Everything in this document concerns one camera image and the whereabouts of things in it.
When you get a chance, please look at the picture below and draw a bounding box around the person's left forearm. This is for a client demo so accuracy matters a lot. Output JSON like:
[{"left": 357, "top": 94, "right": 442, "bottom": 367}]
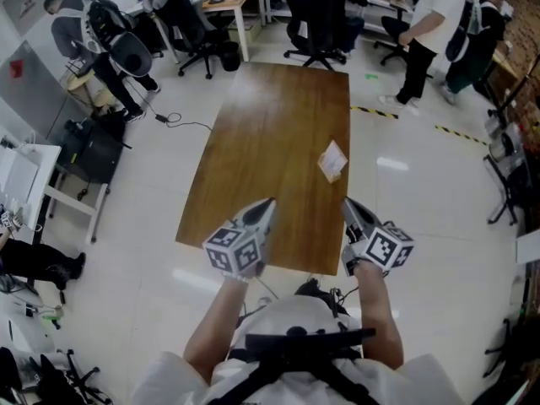
[{"left": 183, "top": 274, "right": 250, "bottom": 386}]

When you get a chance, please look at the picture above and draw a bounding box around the person's black trousers leg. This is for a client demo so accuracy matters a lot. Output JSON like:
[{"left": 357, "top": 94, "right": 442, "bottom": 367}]
[{"left": 294, "top": 280, "right": 349, "bottom": 316}]

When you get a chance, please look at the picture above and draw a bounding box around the grey cabinet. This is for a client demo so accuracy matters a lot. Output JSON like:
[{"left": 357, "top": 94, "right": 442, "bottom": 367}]
[{"left": 0, "top": 40, "right": 73, "bottom": 139}]

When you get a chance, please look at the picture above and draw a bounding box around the brown wooden table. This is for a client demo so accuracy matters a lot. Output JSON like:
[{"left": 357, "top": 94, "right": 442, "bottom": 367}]
[{"left": 175, "top": 61, "right": 351, "bottom": 278}]

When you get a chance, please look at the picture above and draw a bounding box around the white board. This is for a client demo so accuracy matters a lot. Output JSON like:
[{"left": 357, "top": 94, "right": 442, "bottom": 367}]
[{"left": 515, "top": 229, "right": 540, "bottom": 265}]

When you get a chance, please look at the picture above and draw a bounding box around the silver metal pot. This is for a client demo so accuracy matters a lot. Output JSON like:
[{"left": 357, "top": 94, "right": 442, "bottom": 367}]
[
  {"left": 484, "top": 114, "right": 505, "bottom": 138},
  {"left": 491, "top": 132, "right": 522, "bottom": 162}
]

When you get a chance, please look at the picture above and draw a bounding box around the dark coat rack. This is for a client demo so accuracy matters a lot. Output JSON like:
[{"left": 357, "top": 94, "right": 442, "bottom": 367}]
[{"left": 484, "top": 52, "right": 540, "bottom": 120}]

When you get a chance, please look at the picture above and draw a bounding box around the yellow black floor tape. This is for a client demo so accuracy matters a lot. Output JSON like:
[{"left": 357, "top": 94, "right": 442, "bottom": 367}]
[
  {"left": 435, "top": 124, "right": 490, "bottom": 147},
  {"left": 350, "top": 105, "right": 400, "bottom": 121}
]

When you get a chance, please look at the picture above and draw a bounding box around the white paper bag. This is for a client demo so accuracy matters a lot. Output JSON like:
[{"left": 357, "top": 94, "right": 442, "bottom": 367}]
[{"left": 0, "top": 145, "right": 41, "bottom": 196}]

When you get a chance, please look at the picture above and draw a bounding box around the grey wall poster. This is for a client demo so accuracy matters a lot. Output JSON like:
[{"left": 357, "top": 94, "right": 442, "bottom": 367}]
[{"left": 2, "top": 0, "right": 46, "bottom": 37}]

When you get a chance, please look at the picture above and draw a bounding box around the wooden desk with white legs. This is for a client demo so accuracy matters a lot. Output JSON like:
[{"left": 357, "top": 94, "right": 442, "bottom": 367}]
[{"left": 201, "top": 0, "right": 267, "bottom": 62}]

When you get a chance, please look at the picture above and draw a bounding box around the black office chair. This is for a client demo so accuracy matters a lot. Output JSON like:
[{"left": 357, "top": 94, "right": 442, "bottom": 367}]
[
  {"left": 35, "top": 348, "right": 111, "bottom": 405},
  {"left": 373, "top": 4, "right": 413, "bottom": 67},
  {"left": 278, "top": 0, "right": 350, "bottom": 72},
  {"left": 151, "top": 0, "right": 217, "bottom": 79}
]

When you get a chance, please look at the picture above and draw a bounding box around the black trash bin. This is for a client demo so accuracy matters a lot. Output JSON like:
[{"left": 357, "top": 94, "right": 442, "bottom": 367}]
[{"left": 219, "top": 40, "right": 241, "bottom": 73}]

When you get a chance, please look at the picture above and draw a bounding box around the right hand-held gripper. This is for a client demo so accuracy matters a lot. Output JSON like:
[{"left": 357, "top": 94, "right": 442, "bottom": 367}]
[{"left": 340, "top": 197, "right": 415, "bottom": 278}]

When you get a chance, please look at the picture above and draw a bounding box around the person's white shirt torso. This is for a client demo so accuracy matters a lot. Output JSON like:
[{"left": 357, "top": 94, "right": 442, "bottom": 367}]
[{"left": 130, "top": 295, "right": 465, "bottom": 405}]

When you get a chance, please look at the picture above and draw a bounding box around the black chest harness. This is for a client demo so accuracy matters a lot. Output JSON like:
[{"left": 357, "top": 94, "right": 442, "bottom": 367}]
[{"left": 229, "top": 326, "right": 376, "bottom": 405}]

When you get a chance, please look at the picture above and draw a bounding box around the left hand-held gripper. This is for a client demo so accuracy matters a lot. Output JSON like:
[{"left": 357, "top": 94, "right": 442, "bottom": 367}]
[{"left": 202, "top": 198, "right": 278, "bottom": 276}]

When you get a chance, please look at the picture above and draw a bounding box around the person's right forearm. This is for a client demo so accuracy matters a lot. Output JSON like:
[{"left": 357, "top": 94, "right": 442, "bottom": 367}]
[{"left": 356, "top": 262, "right": 405, "bottom": 370}]

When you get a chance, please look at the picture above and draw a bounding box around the round wooden stool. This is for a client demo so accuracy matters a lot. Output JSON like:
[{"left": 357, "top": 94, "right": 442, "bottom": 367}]
[{"left": 62, "top": 72, "right": 118, "bottom": 110}]

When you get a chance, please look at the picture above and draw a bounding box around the black floor stand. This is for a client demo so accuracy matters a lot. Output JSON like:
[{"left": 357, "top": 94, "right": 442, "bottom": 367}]
[{"left": 483, "top": 152, "right": 533, "bottom": 226}]

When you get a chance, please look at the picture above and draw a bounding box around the black bag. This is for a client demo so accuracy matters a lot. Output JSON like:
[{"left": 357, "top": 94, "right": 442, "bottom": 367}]
[{"left": 61, "top": 116, "right": 132, "bottom": 185}]

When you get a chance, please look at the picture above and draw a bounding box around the black power adapter with cable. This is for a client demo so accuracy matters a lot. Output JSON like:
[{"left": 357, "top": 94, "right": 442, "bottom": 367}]
[{"left": 154, "top": 111, "right": 213, "bottom": 131}]

